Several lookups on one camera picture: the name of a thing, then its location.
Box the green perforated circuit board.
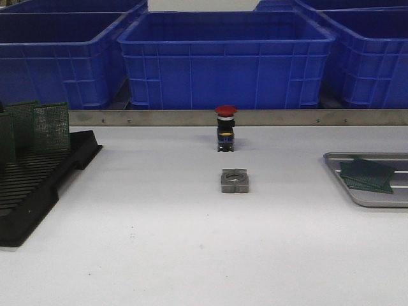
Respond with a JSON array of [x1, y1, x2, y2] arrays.
[[6, 100, 38, 154], [343, 178, 393, 194], [340, 159, 397, 189], [0, 112, 16, 165], [33, 102, 71, 152]]

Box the black slotted board rack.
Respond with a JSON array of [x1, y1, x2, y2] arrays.
[[1, 130, 102, 248]]

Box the silver metal tray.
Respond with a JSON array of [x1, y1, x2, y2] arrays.
[[324, 152, 407, 208]]

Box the grey square mounting block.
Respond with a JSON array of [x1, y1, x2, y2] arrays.
[[221, 168, 249, 193]]

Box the red emergency stop button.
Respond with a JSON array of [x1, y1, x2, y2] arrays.
[[214, 105, 237, 152]]

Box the centre blue plastic crate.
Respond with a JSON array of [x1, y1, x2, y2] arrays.
[[118, 11, 334, 110]]

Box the blue plastic crate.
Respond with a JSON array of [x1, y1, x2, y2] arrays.
[[319, 9, 408, 110], [0, 11, 130, 110], [118, 11, 334, 110]]

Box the back right blue crate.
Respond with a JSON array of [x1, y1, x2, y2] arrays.
[[254, 0, 407, 11]]

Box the left blue plastic crate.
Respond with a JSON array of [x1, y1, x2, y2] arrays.
[[0, 11, 130, 110]]

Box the right blue plastic crate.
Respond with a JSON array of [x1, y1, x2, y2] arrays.
[[319, 9, 408, 110]]

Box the back left blue crate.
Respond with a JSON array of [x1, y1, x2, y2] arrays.
[[1, 0, 148, 13]]

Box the metal table edge rail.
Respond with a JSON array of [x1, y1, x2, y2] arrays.
[[69, 109, 407, 126]]

